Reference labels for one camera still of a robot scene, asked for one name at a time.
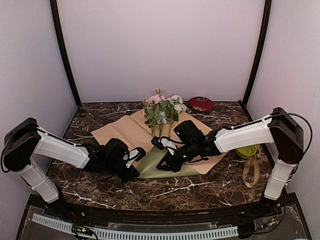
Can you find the white fake flower stem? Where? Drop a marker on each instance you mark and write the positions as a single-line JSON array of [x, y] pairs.
[[174, 108]]

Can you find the white slotted cable duct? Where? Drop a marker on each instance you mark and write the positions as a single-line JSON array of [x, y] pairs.
[[119, 231]]

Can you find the tan ribbon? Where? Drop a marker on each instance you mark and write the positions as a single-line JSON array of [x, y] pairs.
[[251, 171]]

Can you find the blue fake flower stem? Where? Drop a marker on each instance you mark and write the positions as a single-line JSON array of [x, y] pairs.
[[162, 120]]

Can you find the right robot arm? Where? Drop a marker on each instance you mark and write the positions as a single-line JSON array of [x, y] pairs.
[[278, 128]]

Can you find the lime green plastic bowl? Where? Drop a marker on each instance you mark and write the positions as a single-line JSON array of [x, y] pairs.
[[246, 152]]

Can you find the red floral plate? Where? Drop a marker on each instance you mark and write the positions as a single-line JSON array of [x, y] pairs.
[[201, 104]]

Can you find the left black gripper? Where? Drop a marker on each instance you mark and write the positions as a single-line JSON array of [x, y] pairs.
[[132, 172]]

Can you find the right black frame post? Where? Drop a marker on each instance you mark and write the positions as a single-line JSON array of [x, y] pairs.
[[258, 53]]

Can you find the pale pink fake flower stem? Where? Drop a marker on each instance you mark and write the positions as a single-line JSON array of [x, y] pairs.
[[151, 113]]

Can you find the pink rose fake flower stem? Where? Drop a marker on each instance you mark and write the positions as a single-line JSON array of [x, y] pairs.
[[158, 98]]

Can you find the black frame post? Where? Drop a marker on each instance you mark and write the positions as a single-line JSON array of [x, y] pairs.
[[258, 53], [63, 51]]

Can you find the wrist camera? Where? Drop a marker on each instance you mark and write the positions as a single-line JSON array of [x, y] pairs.
[[164, 143], [134, 155]]

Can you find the black front table rail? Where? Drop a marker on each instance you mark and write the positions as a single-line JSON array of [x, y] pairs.
[[99, 215]]

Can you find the left black frame post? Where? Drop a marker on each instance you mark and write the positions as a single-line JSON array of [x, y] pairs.
[[63, 51]]

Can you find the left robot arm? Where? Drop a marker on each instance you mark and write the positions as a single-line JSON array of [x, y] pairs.
[[29, 139]]

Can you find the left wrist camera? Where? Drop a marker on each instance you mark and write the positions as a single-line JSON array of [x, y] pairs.
[[134, 155]]

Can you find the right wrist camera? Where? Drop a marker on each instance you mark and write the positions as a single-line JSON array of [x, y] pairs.
[[164, 143]]

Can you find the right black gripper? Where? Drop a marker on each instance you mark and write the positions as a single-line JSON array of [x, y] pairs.
[[172, 165]]

